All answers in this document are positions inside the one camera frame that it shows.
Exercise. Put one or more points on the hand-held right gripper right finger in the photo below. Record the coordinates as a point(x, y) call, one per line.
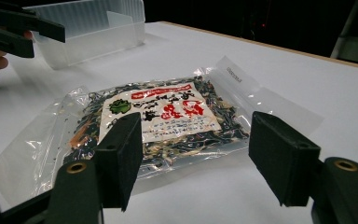
point(282, 158)

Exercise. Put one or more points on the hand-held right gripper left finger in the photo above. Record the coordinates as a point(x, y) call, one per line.
point(118, 161)

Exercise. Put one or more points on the clear plastic zip bag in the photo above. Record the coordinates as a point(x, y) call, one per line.
point(279, 105)

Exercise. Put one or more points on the dried seaweed packet white label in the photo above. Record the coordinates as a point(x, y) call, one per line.
point(167, 112)

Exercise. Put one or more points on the translucent plastic storage box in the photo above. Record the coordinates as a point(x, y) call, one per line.
point(90, 37)

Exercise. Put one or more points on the grey metal stand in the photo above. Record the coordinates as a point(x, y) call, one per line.
point(355, 37)

